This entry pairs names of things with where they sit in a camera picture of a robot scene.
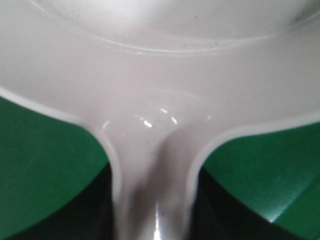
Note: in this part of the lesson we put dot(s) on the pink plastic dustpan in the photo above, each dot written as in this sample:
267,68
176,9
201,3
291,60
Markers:
161,84

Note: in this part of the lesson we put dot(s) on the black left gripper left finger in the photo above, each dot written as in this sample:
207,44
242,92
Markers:
56,201

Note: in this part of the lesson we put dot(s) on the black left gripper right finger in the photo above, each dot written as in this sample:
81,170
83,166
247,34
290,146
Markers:
217,215

